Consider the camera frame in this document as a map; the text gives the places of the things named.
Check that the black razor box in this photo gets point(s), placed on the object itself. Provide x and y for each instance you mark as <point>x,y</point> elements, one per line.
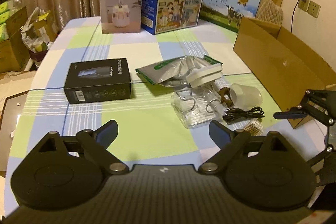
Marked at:
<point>98,81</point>

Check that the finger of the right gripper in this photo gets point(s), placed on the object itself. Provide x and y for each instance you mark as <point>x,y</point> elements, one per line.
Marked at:
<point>290,115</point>

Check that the cardboard boxes pile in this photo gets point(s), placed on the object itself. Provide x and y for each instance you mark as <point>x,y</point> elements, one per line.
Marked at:
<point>14,54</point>

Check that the silver green tea pouch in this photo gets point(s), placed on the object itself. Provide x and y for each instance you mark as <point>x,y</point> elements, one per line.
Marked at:
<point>173,72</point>

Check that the humidifier box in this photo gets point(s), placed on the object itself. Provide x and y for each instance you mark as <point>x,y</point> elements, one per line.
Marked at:
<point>120,16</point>

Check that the crumpled plastic bag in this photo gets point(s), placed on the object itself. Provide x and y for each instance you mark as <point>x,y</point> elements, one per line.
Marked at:
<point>40,31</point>

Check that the wall socket with plug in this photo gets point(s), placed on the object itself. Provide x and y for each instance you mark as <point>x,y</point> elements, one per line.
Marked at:
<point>311,7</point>

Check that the light blue milk box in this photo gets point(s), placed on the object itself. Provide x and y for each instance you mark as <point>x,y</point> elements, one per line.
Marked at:
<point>228,13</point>

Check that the clear bag with hooks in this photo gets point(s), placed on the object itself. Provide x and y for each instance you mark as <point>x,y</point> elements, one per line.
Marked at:
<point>195,106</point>

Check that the quilted beige cushion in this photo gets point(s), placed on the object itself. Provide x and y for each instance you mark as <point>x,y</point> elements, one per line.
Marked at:
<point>268,11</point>

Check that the brown cardboard box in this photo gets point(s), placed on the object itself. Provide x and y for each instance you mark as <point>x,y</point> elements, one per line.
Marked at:
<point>283,63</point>

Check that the translucent plastic cup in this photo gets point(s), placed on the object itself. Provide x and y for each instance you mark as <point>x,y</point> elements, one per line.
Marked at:
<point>245,97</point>

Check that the white plastic adapter block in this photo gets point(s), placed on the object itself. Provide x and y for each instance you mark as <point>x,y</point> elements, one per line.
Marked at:
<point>204,75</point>

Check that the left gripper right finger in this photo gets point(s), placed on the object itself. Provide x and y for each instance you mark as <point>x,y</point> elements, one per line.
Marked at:
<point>230,144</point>

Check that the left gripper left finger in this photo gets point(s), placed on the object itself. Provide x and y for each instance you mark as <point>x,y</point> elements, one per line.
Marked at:
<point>95,144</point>

